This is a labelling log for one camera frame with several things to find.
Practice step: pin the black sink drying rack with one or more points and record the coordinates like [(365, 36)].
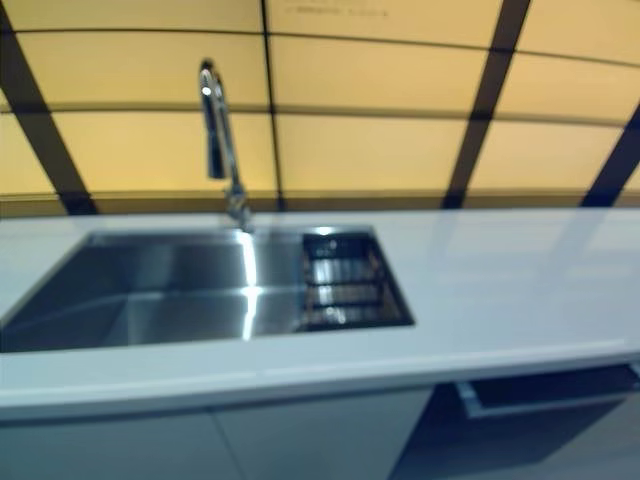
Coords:
[(350, 285)]

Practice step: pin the chrome gooseneck kitchen faucet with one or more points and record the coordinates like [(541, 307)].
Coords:
[(220, 140)]

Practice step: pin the stainless steel sink basin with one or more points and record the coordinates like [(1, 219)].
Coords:
[(150, 295)]

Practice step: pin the white cabinet door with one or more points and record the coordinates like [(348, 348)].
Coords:
[(110, 450), (320, 435)]

